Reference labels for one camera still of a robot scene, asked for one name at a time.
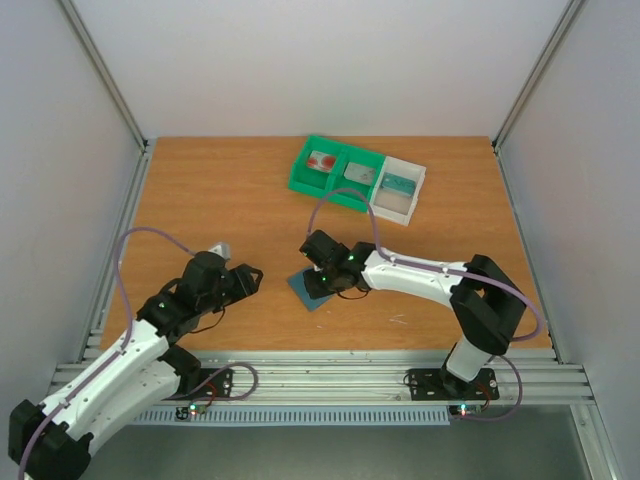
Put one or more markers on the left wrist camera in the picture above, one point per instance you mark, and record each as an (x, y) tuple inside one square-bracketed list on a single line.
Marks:
[(222, 249)]

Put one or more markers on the white bin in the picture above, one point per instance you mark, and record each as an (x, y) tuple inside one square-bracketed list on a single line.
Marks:
[(390, 206)]

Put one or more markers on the front aluminium rail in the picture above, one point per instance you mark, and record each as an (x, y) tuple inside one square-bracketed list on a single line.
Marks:
[(375, 377)]

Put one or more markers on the aluminium frame post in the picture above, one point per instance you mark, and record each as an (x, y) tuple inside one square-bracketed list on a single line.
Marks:
[(543, 61), (90, 48)]

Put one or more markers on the right side aluminium rail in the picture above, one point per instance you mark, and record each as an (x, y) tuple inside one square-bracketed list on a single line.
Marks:
[(527, 252)]

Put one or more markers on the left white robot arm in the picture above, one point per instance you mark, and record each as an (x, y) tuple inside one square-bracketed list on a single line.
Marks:
[(57, 438)]

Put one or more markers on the left aluminium frame post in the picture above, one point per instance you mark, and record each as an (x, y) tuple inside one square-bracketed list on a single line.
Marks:
[(90, 48)]

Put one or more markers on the left circuit board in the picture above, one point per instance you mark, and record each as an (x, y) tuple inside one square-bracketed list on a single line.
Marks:
[(191, 411)]

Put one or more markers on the green bin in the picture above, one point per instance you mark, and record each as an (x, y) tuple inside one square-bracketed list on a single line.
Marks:
[(352, 194), (311, 182)]

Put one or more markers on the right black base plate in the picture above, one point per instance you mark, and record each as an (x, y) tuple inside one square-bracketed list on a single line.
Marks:
[(431, 384)]

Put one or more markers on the aluminium rail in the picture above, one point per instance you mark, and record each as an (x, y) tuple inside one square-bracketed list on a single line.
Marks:
[(375, 377), (101, 301), (527, 252)]

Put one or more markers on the teal card in bin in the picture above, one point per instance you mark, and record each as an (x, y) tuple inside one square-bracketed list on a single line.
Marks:
[(398, 184)]

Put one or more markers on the grey flower card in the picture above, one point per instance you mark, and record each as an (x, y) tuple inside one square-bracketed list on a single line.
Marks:
[(360, 173)]

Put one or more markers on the circuit board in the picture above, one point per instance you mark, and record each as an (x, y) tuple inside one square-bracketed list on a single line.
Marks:
[(465, 410), (191, 411)]

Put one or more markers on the blue card holder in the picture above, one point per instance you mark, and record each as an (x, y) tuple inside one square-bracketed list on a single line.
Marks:
[(309, 288)]

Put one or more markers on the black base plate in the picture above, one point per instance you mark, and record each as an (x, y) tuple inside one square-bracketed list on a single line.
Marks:
[(204, 384), (431, 384)]

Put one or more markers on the middle green bin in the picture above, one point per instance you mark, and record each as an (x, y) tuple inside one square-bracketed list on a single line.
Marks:
[(352, 194)]

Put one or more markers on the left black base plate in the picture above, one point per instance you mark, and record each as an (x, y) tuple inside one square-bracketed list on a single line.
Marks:
[(204, 384)]

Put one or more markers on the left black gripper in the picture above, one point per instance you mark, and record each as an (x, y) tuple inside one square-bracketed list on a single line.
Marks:
[(244, 282)]

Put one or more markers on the right circuit board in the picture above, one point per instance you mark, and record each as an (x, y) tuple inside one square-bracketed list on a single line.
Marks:
[(465, 410)]

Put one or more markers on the red circle card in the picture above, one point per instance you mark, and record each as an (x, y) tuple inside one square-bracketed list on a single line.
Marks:
[(321, 161)]

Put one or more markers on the left side aluminium rail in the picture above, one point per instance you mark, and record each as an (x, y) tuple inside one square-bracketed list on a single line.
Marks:
[(101, 301)]

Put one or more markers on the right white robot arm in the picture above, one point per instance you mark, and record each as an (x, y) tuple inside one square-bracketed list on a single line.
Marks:
[(484, 301)]

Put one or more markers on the left green bin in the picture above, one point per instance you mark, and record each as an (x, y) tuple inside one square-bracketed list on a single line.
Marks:
[(311, 182)]

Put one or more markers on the grey slotted cable duct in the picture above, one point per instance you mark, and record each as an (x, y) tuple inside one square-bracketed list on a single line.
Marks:
[(236, 416)]

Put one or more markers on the right aluminium frame post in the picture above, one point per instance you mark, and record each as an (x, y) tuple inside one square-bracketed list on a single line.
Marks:
[(543, 61)]

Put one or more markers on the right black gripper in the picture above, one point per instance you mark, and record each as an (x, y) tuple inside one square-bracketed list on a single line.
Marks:
[(316, 282)]

